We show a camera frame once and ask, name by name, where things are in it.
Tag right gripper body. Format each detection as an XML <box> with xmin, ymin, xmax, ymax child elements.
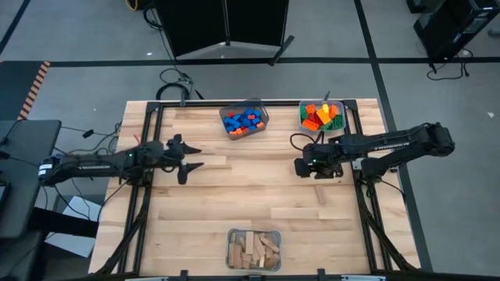
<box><xmin>302</xmin><ymin>142</ymin><xmax>345</xmax><ymax>180</ymax></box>

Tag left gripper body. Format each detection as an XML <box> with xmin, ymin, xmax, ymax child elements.
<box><xmin>134</xmin><ymin>133</ymin><xmax>188</xmax><ymax>175</ymax></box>

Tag dark grey plastic bin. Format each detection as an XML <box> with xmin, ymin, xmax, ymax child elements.
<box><xmin>218</xmin><ymin>97</ymin><xmax>270</xmax><ymax>141</ymax></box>

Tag pale wooden block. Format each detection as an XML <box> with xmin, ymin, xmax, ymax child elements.
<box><xmin>263</xmin><ymin>253</ymin><xmax>281</xmax><ymax>269</ymax></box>

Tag clear plastic bin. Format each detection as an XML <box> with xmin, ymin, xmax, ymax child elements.
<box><xmin>298</xmin><ymin>100</ymin><xmax>350</xmax><ymax>136</ymax></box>

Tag white sheet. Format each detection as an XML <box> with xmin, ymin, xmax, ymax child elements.
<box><xmin>45</xmin><ymin>194</ymin><xmax>105</xmax><ymax>258</ymax></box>

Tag black partition screen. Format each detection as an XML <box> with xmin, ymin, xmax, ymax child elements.
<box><xmin>155</xmin><ymin>0</ymin><xmax>296</xmax><ymax>66</ymax></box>

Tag black desk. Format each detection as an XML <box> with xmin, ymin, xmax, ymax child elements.
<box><xmin>0</xmin><ymin>119</ymin><xmax>98</xmax><ymax>239</ymax></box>

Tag black mat striped edge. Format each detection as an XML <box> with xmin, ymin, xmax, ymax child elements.
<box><xmin>0</xmin><ymin>61</ymin><xmax>51</xmax><ymax>121</ymax></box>

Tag black equipment cabinet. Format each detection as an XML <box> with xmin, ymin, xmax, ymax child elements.
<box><xmin>405</xmin><ymin>0</ymin><xmax>500</xmax><ymax>66</ymax></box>

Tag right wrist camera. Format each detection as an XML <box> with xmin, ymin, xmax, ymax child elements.
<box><xmin>293</xmin><ymin>157</ymin><xmax>313</xmax><ymax>179</ymax></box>

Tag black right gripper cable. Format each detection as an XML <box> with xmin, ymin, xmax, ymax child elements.
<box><xmin>289</xmin><ymin>131</ymin><xmax>326</xmax><ymax>151</ymax></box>

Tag black coiled cable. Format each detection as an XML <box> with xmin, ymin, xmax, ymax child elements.
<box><xmin>155</xmin><ymin>68</ymin><xmax>204</xmax><ymax>101</ymax></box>

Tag black floor cable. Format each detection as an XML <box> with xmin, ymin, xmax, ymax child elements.
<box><xmin>142</xmin><ymin>7</ymin><xmax>163</xmax><ymax>30</ymax></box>
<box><xmin>426</xmin><ymin>48</ymin><xmax>474</xmax><ymax>82</ymax></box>

